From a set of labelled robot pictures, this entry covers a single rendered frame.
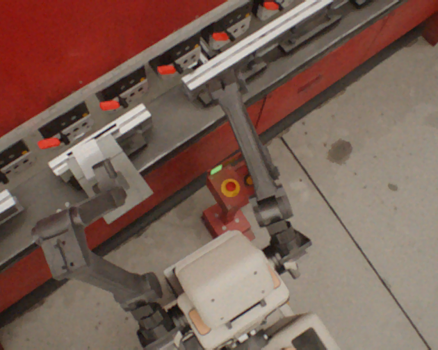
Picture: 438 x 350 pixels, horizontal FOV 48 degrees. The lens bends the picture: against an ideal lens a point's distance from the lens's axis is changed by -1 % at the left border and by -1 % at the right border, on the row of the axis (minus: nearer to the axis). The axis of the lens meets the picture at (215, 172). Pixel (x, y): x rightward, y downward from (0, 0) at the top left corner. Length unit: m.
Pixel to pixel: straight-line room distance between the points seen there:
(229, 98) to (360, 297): 1.67
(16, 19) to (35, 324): 1.89
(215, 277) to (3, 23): 0.72
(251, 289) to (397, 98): 2.11
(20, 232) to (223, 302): 0.87
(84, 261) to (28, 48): 0.47
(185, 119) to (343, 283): 1.32
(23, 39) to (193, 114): 0.92
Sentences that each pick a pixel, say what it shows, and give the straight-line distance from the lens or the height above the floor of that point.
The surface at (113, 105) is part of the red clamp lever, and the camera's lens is 1.45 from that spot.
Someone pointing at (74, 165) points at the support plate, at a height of 1.00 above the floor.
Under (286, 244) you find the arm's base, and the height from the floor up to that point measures 1.23.
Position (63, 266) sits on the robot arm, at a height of 1.59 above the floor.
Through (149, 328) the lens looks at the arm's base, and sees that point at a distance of 1.36.
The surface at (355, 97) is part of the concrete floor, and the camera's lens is 3.07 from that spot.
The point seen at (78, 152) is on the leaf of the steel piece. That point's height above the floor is 1.00.
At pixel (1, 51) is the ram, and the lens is 1.11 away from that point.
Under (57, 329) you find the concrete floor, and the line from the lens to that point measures 2.67.
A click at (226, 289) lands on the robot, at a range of 1.22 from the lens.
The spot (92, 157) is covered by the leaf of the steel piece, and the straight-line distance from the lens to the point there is 1.71.
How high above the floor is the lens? 2.59
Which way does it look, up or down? 72 degrees down
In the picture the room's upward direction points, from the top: 10 degrees clockwise
